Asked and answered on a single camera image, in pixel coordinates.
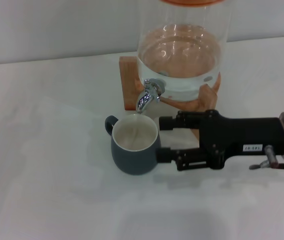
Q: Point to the chrome dispenser faucet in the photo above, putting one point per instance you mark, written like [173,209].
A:
[145,98]

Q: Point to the wooden dispenser stand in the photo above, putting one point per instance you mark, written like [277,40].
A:
[129,82]

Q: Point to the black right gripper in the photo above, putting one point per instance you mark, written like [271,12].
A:
[241,135]

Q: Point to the glass water dispenser jar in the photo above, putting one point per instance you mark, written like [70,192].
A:
[181,62]

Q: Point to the dark grey ceramic mug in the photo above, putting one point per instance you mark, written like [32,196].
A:
[134,160]

